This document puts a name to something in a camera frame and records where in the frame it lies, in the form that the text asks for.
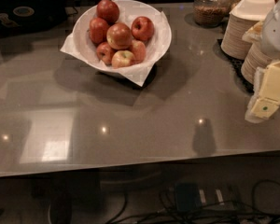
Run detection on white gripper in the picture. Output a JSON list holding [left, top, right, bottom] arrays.
[[245, 0, 280, 123]]

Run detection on lower right red apple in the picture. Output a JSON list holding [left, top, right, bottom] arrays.
[[129, 40, 147, 63]]

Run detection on front yellow red apple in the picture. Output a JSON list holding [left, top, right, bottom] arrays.
[[111, 50, 135, 68]]

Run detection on white bowl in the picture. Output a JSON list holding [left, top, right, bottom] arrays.
[[71, 0, 173, 78]]

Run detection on lower left red apple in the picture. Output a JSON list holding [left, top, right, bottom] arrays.
[[96, 42, 116, 65]]

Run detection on top red apple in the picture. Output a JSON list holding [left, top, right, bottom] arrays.
[[96, 0, 119, 23]]

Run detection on front stack of paper plates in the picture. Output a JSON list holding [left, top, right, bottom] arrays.
[[241, 43, 273, 84]]

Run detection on stack of paper plates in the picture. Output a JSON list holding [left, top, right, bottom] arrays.
[[241, 43, 273, 84], [220, 14, 257, 60]]

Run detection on black rubber mat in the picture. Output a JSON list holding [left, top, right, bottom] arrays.
[[220, 49, 254, 94]]

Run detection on rear stack of paper plates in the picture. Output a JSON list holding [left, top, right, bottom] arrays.
[[220, 14, 257, 60]]

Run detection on white foam takeout box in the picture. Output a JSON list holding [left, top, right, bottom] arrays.
[[231, 0, 275, 21]]

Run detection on glass jar with grains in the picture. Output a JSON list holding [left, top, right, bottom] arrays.
[[193, 0, 231, 27]]

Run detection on white paper liner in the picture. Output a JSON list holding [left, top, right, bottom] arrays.
[[60, 10, 169, 88]]

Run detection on black power adapter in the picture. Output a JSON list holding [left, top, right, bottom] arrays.
[[175, 183, 202, 213]]

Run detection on black laptop with stickers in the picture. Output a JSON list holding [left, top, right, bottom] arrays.
[[0, 0, 67, 36]]

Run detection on black floor cables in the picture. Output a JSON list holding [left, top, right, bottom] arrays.
[[105, 179, 280, 224]]

